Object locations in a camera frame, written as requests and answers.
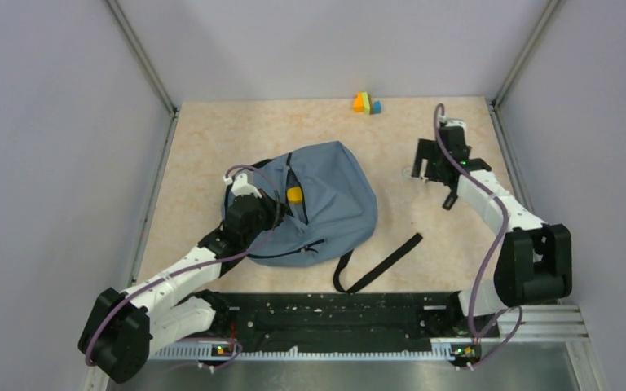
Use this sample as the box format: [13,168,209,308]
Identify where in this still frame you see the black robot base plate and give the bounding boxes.
[194,290,471,354]

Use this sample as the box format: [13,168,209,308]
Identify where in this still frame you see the wrist white camera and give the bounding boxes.
[223,173,262,198]
[439,118,467,131]

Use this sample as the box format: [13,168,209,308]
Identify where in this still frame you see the green and black highlighter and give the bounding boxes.
[442,192,458,211]

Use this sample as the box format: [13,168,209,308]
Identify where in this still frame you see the blue-grey student backpack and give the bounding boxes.
[223,141,423,294]

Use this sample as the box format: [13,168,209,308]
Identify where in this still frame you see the orange pencil sharpener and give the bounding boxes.
[286,186,304,204]

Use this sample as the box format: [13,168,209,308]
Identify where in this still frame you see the colourful sticky note stack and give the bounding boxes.
[352,91,382,115]

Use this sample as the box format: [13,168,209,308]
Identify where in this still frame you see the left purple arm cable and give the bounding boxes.
[83,163,283,373]

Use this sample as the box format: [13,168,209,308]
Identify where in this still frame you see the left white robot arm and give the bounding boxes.
[77,191,288,383]

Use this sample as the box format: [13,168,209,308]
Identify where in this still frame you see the aluminium frame rail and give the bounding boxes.
[95,292,604,390]

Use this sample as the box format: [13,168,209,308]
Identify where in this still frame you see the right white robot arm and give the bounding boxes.
[412,125,572,336]

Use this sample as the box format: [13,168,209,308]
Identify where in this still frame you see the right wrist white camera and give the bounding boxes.
[439,118,467,131]

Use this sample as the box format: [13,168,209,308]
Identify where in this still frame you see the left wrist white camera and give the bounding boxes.
[223,173,262,198]

